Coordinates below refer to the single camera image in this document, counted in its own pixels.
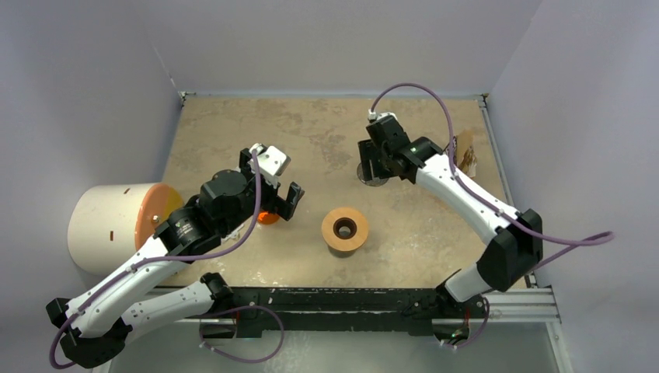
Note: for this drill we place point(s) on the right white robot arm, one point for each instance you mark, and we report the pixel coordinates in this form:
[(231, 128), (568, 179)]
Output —
[(512, 245)]

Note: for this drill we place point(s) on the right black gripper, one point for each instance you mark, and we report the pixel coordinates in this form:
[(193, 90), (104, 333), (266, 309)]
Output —
[(374, 156)]

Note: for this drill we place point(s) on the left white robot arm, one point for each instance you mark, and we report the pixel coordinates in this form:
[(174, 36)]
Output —
[(96, 326)]

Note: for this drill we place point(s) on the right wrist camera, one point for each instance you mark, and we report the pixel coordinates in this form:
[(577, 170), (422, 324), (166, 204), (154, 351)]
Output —
[(374, 116)]

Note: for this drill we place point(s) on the white cylinder with orange lid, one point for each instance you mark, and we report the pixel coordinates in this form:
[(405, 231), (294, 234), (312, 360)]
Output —
[(110, 223)]

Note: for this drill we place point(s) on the smoked glass dripper cone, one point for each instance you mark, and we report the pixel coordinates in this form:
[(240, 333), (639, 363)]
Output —
[(373, 182)]

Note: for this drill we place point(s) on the orange glass carafe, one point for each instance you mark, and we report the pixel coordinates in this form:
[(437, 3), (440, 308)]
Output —
[(267, 218)]

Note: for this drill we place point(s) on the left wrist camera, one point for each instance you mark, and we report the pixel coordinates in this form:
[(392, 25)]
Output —
[(272, 162)]

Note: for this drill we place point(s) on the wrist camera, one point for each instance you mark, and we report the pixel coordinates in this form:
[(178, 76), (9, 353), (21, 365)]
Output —
[(272, 162), (374, 116)]

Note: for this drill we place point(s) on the coffee filter package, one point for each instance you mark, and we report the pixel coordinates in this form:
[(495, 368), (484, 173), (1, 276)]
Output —
[(464, 153)]

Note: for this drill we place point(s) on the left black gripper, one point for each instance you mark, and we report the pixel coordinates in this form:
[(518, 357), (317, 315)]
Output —
[(276, 203)]

